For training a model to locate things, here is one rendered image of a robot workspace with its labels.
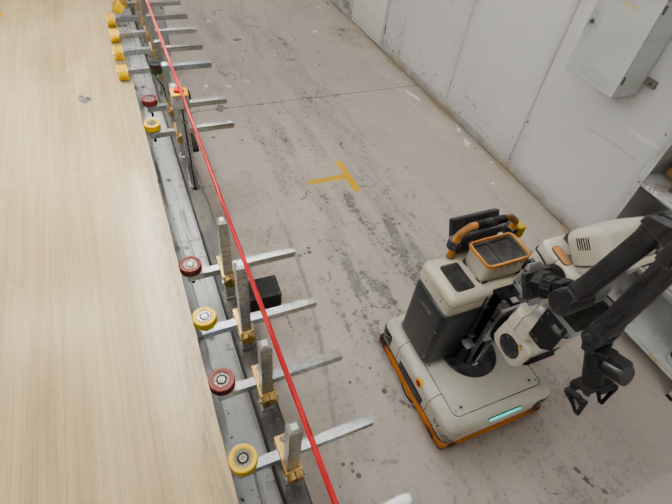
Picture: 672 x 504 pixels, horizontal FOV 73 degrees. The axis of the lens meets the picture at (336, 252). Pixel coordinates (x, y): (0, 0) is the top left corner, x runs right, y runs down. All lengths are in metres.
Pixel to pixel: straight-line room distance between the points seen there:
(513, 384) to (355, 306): 0.99
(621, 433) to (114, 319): 2.50
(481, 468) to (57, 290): 2.00
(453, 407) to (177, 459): 1.30
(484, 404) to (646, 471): 0.94
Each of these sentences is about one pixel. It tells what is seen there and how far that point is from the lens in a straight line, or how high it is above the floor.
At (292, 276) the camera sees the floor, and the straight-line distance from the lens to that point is 2.89.
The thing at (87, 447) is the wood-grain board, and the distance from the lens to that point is 1.50.
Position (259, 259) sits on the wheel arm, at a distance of 1.84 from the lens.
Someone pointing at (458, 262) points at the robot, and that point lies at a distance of 2.04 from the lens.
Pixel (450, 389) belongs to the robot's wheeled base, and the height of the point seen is 0.28.
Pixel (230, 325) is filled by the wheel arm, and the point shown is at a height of 0.82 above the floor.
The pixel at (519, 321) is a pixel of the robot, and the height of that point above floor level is 0.87.
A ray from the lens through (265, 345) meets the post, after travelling 1.31.
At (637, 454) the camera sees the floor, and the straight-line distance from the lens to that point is 2.95.
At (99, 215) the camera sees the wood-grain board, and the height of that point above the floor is 0.90.
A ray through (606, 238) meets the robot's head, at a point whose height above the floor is 1.37.
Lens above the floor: 2.23
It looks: 47 degrees down
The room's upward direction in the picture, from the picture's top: 8 degrees clockwise
